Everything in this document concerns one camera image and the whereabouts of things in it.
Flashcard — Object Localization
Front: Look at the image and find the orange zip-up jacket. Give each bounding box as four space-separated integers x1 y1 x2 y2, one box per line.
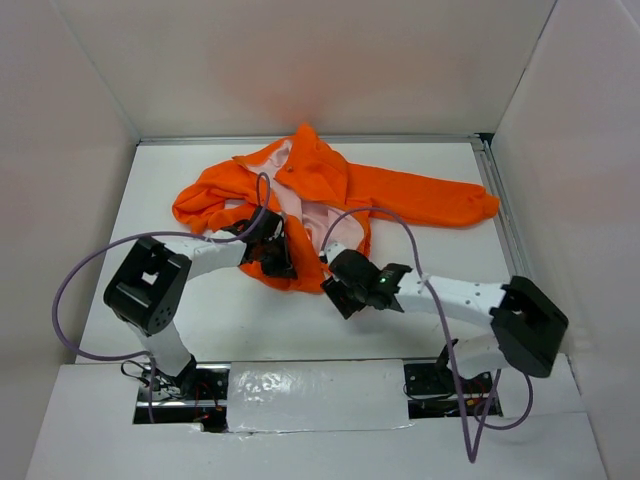
172 124 500 294

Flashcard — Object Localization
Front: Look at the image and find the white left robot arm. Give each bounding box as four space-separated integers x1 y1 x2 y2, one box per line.
103 207 297 399

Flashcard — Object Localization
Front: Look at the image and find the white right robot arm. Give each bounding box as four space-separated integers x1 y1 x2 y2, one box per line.
320 243 569 392

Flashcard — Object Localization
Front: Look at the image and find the white front cover plate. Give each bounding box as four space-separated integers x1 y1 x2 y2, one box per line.
226 360 411 433

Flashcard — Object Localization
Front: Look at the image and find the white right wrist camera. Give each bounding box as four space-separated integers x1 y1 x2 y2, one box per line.
319 242 346 265

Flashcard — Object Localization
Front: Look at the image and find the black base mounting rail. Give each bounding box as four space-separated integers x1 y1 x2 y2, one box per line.
130 359 504 434

